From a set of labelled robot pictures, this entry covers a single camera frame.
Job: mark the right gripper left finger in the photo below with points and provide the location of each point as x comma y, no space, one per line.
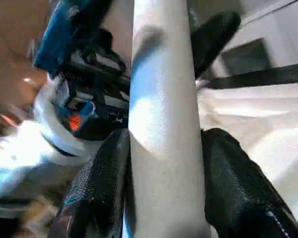
89,198

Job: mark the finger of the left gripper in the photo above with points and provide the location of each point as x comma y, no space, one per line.
213,39

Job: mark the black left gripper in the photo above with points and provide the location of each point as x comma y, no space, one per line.
97,99

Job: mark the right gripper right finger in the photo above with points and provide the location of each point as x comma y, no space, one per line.
248,193

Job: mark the white plastic table top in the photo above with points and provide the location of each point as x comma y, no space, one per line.
258,129

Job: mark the white plastic table leg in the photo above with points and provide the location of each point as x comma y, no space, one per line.
164,124

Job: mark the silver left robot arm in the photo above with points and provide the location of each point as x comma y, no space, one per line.
20,158

